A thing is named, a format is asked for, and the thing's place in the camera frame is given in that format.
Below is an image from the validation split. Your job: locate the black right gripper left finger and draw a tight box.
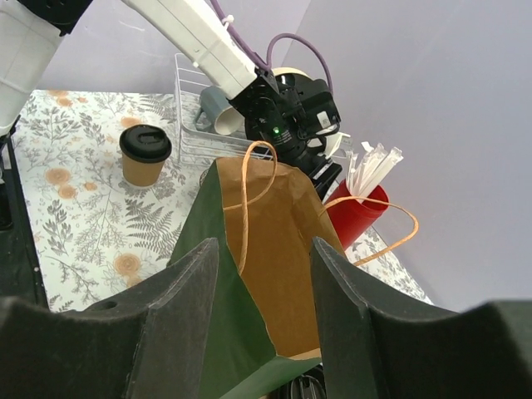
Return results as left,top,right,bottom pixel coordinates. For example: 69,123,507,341
1,238,219,398

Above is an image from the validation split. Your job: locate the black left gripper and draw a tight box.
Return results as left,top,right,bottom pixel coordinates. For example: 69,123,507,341
229,70,342,191

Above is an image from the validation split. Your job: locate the green paper bag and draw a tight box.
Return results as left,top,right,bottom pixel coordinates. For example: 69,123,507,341
165,140,420,399

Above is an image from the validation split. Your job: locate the floral tablecloth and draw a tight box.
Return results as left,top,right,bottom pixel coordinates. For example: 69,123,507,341
12,89,433,313

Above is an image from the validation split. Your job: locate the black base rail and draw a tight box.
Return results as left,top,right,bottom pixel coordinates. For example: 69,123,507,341
1,126,49,309

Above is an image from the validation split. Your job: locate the black plastic cup lid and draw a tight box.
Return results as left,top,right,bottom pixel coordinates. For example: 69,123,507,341
119,124,172,164

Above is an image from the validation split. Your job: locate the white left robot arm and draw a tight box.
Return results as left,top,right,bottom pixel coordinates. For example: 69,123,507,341
1,1,323,176

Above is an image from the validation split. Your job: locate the grey blue cup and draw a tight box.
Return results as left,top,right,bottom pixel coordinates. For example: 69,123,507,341
194,86,244,136

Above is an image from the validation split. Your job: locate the white wire dish rack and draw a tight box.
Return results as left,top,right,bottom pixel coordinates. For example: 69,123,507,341
175,53,251,167

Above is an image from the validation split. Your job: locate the red ribbed straw holder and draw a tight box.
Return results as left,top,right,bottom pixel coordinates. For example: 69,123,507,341
326,179,388,250

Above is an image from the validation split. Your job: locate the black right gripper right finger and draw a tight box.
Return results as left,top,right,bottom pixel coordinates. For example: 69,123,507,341
311,238,531,398

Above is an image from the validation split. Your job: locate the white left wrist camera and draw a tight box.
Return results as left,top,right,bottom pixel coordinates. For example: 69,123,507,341
308,132,352,159

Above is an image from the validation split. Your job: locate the white wrapped straw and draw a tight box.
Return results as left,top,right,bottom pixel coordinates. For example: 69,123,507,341
358,147,403,197
346,151,366,195

